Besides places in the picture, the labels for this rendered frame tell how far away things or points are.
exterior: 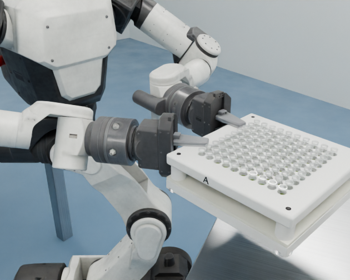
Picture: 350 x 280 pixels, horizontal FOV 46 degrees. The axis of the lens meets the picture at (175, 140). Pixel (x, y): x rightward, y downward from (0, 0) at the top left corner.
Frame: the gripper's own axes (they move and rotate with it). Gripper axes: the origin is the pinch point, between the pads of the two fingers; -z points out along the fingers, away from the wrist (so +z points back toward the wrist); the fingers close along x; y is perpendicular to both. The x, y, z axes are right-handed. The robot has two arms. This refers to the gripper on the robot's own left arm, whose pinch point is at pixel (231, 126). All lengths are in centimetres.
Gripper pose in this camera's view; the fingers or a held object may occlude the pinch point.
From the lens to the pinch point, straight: 82.4
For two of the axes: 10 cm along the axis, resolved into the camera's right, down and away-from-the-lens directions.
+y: -8.0, 2.8, -5.3
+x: 0.2, 8.9, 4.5
